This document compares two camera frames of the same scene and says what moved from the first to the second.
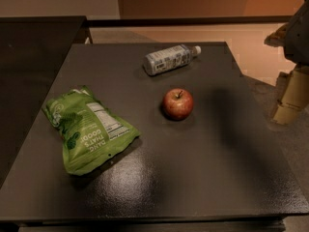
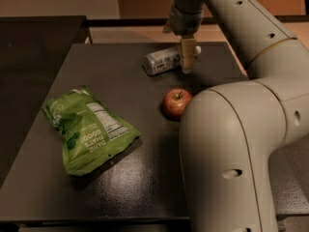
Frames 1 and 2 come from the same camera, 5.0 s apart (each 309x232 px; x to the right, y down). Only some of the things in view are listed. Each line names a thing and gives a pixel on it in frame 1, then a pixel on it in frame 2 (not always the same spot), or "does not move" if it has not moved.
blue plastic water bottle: (169, 59) does not move
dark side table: (32, 51) does not move
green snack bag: (90, 132) does not move
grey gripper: (298, 38) -> (185, 22)
